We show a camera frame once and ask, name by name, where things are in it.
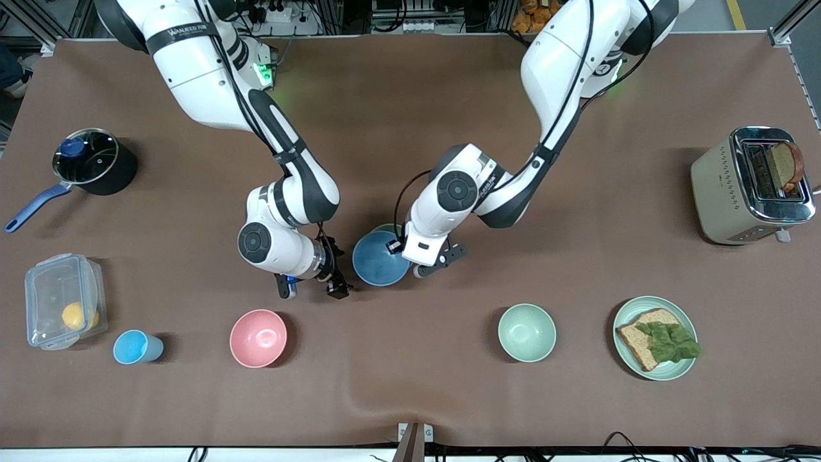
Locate blue bowl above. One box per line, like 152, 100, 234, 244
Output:
351, 230, 412, 287

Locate pink bowl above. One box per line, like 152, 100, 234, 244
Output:
230, 309, 288, 369

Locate pale mint green bowl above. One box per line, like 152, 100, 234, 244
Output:
498, 303, 557, 363

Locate light blue cup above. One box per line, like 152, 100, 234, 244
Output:
113, 329, 164, 366

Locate white power strip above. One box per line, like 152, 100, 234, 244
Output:
254, 3, 296, 24

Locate brown bread slice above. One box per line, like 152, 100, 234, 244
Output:
616, 308, 690, 372

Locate orange packaged snacks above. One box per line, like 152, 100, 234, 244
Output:
511, 0, 560, 35

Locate yellow fruit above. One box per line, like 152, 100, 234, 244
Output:
62, 302, 101, 332

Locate glass lid with blue knob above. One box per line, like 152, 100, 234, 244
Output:
52, 128, 121, 186

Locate clear plastic food container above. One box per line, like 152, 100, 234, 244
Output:
24, 253, 108, 352

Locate green lettuce leaf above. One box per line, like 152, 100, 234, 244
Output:
635, 321, 702, 364

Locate green plate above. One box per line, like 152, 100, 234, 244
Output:
613, 295, 698, 382

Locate beige and chrome toaster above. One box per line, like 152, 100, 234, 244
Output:
690, 126, 817, 246

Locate dark toast slice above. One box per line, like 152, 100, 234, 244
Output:
766, 141, 806, 194

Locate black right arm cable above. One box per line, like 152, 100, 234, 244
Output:
192, 0, 333, 244

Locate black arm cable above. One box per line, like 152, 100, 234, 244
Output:
393, 0, 595, 244
192, 0, 333, 244

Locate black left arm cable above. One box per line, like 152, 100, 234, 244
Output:
393, 0, 595, 244

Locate metal table edge bracket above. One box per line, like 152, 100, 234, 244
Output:
396, 422, 434, 462

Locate black pot with blue handle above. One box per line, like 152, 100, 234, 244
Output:
3, 127, 139, 234

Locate black cable loop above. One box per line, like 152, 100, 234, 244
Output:
602, 431, 650, 462

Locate aluminium frame rail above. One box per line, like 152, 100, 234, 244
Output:
768, 0, 821, 48
0, 0, 72, 56

